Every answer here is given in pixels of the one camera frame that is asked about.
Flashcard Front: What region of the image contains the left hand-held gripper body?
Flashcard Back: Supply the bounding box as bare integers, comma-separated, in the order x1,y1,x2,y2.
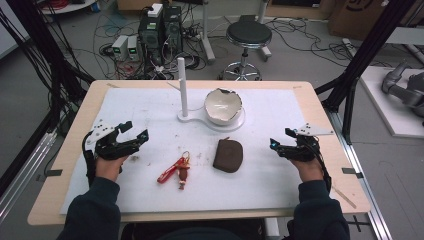
84,119,132,161

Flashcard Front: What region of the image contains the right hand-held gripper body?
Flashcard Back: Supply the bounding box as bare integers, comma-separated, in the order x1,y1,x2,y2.
279,122,335,163

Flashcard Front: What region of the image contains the person's left hand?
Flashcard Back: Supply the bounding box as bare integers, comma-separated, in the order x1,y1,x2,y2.
94,154,130,183

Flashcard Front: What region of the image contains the person's right hand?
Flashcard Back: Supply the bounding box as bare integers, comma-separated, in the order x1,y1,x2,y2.
289,157,325,184

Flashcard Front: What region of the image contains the light wooden table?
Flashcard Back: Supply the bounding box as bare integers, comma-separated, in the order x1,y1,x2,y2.
27,79,372,227

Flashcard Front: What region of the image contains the brown zip pouch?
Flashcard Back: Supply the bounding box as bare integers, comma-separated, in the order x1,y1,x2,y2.
212,136,245,174

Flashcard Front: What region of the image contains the black tape piece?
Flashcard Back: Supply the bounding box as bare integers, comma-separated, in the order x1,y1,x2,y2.
341,167,365,180
35,168,64,183

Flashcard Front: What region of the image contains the white shell-shaped bowl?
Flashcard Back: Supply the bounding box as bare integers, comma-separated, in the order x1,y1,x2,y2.
203,87,243,127

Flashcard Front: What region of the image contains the white stand with pole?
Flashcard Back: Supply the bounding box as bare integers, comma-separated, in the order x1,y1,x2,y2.
176,56,246,133

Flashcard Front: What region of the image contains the grey power supply box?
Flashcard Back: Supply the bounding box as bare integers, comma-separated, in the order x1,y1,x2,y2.
111,34,130,61
126,35,140,62

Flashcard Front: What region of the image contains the white table mat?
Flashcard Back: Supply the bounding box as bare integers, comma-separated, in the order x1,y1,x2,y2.
59,87,316,215

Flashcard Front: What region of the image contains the white floor platform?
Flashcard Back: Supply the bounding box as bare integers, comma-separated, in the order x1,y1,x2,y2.
359,65,424,140

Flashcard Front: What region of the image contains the black computer tower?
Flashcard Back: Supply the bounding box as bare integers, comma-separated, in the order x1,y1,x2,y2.
137,11,165,67
162,5,184,58

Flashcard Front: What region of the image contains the black round stool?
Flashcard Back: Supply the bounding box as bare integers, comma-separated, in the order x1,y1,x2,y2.
218,20,274,82

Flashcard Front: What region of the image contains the person's dark clothed torso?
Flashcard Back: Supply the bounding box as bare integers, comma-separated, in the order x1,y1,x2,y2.
119,219,268,240

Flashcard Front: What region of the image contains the white adapter box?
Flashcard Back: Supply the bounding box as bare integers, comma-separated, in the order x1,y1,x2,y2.
146,3,164,19

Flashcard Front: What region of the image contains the cardboard box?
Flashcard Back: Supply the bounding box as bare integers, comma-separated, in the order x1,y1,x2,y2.
327,0,424,42

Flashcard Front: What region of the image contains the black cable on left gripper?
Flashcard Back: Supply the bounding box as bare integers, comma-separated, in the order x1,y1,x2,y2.
81,130,98,188

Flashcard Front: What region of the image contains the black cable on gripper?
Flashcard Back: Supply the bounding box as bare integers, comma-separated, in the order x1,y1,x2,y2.
81,130,98,188
312,142,333,194

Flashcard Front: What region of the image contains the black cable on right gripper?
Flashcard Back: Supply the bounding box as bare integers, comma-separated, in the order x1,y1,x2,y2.
312,142,333,194

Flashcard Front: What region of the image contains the red keychain with doll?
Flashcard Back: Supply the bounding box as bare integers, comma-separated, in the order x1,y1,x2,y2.
156,150,192,191

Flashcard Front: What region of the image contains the aluminium rail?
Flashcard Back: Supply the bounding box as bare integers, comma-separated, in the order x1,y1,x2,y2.
324,108,394,240
0,128,58,225

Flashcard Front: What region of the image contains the tangle of floor cables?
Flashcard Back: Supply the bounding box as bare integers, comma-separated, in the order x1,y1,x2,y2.
263,16,394,69

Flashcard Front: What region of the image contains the black metal frame post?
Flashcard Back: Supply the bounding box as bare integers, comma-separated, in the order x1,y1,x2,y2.
314,0,418,145
0,0,96,138

